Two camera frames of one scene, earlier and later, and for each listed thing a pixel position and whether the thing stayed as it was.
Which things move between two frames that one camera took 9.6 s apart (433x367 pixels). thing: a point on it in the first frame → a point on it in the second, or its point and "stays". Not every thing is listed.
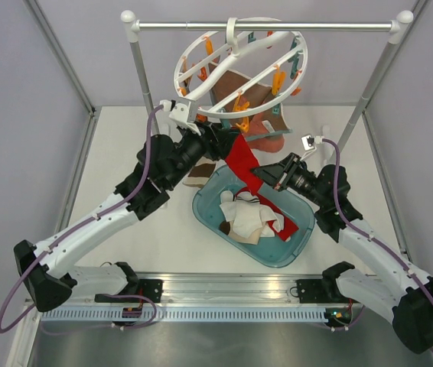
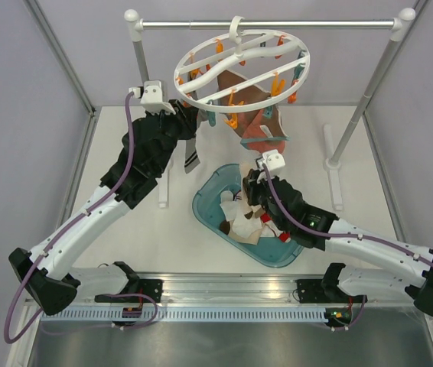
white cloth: [252, 219] stays
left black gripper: [221, 138] → [186, 118]
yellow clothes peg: [245, 125] → [232, 121]
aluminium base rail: [231, 290] stays
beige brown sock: [226, 228] stays
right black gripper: [279, 173] → [254, 185]
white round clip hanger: [232, 74] stays
